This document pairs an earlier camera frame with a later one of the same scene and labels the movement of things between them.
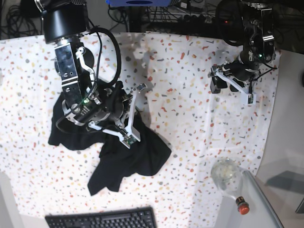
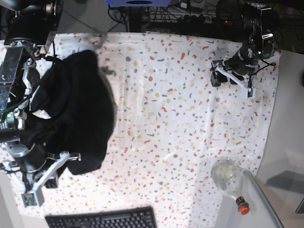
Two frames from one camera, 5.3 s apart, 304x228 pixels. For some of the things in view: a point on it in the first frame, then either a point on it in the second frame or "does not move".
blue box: (139, 3) does not move
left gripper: (99, 107) → (29, 156)
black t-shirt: (144, 157) → (78, 93)
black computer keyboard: (142, 217) does not move
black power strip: (202, 20) does not move
